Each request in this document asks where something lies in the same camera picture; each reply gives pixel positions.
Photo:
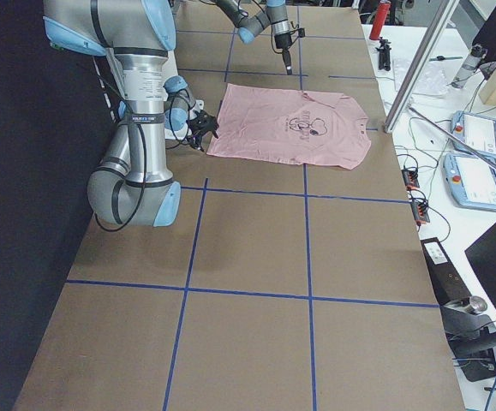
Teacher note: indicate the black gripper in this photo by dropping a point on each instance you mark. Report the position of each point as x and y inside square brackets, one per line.
[281, 42]
[200, 124]

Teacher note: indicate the pink Snoopy t-shirt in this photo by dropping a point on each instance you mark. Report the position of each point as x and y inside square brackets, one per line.
[291, 127]

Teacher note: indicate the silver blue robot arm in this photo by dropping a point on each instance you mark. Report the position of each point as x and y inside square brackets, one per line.
[132, 184]
[274, 15]

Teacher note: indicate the small black tripod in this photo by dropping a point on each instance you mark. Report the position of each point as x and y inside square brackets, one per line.
[384, 54]

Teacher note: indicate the red bottle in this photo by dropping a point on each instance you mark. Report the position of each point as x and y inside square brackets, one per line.
[379, 19]

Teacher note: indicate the clear plastic bag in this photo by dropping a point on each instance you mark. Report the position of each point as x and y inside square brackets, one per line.
[431, 82]

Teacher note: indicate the upper orange black connector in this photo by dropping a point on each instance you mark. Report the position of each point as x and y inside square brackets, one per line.
[410, 178]

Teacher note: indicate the orange black connector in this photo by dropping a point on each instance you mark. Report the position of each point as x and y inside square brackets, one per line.
[410, 178]
[419, 208]

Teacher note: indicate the lower orange black connector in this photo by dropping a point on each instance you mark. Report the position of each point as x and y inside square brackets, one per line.
[419, 208]

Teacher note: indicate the upper blue teach pendant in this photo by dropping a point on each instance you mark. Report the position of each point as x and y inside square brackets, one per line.
[476, 131]

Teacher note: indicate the blue teach pendant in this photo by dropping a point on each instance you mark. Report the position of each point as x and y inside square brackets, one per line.
[476, 131]
[471, 181]

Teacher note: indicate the lower blue teach pendant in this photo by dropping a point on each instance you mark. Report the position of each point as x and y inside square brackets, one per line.
[471, 181]

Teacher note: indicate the black box with white label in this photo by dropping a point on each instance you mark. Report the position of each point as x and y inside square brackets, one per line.
[447, 283]

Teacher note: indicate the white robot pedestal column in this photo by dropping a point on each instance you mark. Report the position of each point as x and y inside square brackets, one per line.
[180, 104]

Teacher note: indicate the aluminium frame post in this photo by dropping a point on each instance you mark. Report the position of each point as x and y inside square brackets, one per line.
[422, 55]

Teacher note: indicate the black clamp mount with knob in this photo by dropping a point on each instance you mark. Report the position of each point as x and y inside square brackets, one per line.
[471, 336]

